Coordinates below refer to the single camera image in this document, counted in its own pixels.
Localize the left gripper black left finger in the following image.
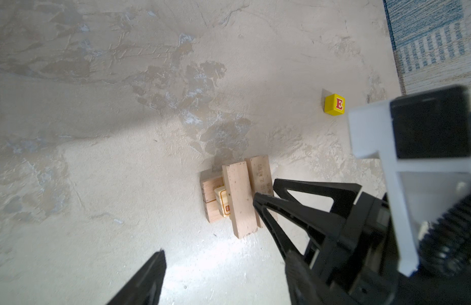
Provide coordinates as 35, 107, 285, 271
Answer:
107, 250, 167, 305

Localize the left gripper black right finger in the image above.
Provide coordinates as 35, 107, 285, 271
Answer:
285, 251, 356, 304

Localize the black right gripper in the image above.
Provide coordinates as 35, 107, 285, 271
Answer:
253, 179, 399, 304

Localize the plain wood block front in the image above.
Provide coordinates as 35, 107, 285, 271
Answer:
222, 161, 258, 239

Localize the plain wood block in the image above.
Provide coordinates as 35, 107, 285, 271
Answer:
200, 170, 224, 223
222, 161, 258, 239

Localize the yellow letter E cube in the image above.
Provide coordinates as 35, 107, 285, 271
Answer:
324, 94, 345, 116

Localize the cow picture wood block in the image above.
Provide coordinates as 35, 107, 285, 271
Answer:
214, 186, 230, 217

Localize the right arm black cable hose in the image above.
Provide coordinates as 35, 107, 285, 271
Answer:
417, 190, 471, 277

